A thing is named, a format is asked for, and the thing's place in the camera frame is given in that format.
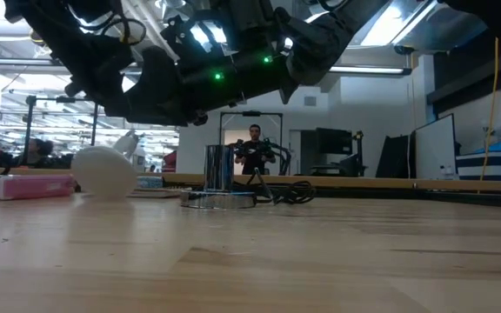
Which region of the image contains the black panel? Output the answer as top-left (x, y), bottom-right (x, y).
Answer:
top-left (375, 133), bottom-right (413, 179)

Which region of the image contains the black lamp power cord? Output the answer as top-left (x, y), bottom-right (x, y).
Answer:
top-left (232, 167), bottom-right (317, 205)

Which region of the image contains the long ceiling light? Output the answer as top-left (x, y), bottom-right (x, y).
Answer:
top-left (328, 64), bottom-right (412, 76)

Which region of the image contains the blue white striped box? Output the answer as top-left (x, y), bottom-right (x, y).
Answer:
top-left (455, 138), bottom-right (501, 182)

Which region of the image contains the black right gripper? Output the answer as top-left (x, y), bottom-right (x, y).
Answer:
top-left (163, 0), bottom-right (299, 113)

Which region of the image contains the black monitor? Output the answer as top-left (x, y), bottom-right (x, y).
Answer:
top-left (314, 127), bottom-right (355, 157)

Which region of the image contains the person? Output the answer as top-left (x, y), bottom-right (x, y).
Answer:
top-left (232, 123), bottom-right (277, 176)
top-left (22, 137), bottom-right (76, 170)

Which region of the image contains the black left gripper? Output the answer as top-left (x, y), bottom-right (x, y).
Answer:
top-left (65, 32), bottom-right (208, 128)

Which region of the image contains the white machine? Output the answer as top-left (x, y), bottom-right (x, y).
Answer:
top-left (113, 129), bottom-right (147, 171)

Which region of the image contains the red chair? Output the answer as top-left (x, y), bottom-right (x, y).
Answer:
top-left (162, 150), bottom-right (177, 174)

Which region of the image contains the black metal table frame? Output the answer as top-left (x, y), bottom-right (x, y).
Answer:
top-left (163, 184), bottom-right (501, 208)

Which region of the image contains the pink and white box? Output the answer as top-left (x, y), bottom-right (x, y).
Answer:
top-left (0, 173), bottom-right (77, 201)

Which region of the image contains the whiteboard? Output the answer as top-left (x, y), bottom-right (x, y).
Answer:
top-left (414, 113), bottom-right (458, 180)

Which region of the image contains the yellow cable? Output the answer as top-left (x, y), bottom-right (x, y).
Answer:
top-left (478, 37), bottom-right (500, 195)

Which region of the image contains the brown cardboard sheet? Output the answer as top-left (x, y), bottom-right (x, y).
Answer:
top-left (126, 186), bottom-right (190, 200)

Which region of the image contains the chrome lamp socket base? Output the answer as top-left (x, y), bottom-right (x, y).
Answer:
top-left (179, 143), bottom-right (258, 210)

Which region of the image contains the light brown wooden desk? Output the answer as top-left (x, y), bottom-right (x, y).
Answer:
top-left (0, 167), bottom-right (501, 193)

